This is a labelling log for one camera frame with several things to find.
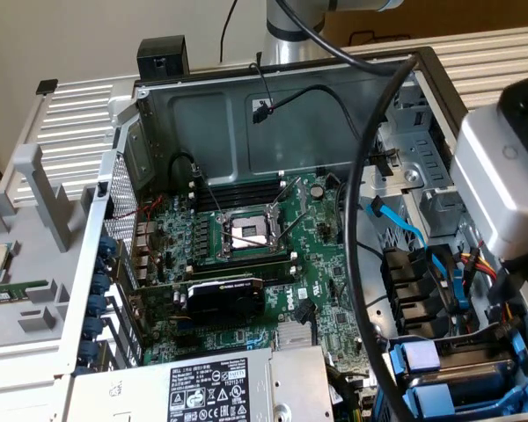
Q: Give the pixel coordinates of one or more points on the CPU socket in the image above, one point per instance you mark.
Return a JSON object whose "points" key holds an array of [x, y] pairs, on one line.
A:
{"points": [[246, 233]]}

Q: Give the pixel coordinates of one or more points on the small black table clip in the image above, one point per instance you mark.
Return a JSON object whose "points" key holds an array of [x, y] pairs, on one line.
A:
{"points": [[47, 86]]}

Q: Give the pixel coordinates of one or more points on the black box on bracket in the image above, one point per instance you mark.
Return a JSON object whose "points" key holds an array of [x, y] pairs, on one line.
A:
{"points": [[163, 53]]}

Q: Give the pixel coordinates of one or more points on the metal socket cover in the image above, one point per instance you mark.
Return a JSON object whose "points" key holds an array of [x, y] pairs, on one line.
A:
{"points": [[301, 193]]}

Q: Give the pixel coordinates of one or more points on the green motherboard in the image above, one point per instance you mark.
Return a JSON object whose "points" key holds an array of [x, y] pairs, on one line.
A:
{"points": [[317, 264]]}

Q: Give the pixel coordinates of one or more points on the metal optical drive cage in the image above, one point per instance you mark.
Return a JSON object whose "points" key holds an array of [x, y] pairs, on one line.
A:
{"points": [[422, 149]]}

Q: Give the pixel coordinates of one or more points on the hard disk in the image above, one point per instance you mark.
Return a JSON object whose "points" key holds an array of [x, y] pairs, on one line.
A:
{"points": [[415, 356]]}

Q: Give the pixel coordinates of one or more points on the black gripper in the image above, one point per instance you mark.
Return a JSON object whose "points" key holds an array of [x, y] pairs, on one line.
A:
{"points": [[519, 270]]}

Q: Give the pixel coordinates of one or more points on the open grey PC case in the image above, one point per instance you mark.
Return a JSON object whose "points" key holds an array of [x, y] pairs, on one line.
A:
{"points": [[193, 114]]}

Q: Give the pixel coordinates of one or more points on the metal disk bay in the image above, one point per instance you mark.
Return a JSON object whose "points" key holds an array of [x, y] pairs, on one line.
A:
{"points": [[475, 415]]}

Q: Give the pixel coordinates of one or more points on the black RAM slot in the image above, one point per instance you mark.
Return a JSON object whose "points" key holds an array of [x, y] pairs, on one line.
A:
{"points": [[242, 263], [242, 200], [242, 188], [273, 276]]}

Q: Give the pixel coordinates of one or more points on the metal locking lever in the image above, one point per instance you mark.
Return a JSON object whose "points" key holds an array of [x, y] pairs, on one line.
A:
{"points": [[207, 191]]}

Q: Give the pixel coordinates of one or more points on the brown cardboard box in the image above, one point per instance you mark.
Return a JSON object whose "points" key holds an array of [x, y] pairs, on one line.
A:
{"points": [[466, 17]]}

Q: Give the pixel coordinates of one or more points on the round coin battery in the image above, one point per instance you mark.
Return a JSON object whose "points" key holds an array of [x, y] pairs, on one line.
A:
{"points": [[318, 191]]}

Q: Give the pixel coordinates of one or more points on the blue disk carrier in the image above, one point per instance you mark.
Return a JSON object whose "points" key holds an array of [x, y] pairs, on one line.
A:
{"points": [[429, 395]]}

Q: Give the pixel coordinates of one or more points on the silver chipset heatsink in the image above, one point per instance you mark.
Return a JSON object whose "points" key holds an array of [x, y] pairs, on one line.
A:
{"points": [[290, 336]]}

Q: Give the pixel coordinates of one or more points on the green RAM stick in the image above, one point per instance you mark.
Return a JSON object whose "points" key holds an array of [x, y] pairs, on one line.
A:
{"points": [[13, 291]]}

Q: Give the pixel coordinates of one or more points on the grey parts rack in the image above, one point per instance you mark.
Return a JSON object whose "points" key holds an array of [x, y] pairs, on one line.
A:
{"points": [[39, 264]]}

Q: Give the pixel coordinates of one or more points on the blue expansion slot clip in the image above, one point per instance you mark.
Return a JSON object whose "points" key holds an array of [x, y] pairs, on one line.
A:
{"points": [[97, 305], [93, 328], [103, 265], [99, 284], [89, 352], [107, 245]]}

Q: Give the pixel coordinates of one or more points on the grey power supply unit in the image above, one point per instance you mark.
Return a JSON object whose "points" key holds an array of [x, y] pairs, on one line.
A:
{"points": [[202, 391]]}

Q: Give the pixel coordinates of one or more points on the black graphics card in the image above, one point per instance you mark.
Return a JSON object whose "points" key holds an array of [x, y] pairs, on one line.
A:
{"points": [[229, 303]]}

